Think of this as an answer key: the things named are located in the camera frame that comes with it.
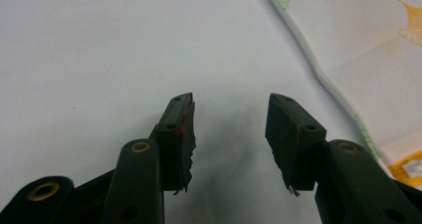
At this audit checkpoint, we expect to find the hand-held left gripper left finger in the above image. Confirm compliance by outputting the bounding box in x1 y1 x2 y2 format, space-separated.
150 92 197 196

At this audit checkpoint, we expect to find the white mesh leaf-print laundry bag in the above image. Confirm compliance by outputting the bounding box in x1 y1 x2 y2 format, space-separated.
262 0 422 189

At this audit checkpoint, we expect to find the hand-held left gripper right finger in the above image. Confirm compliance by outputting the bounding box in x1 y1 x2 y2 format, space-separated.
264 93 328 198

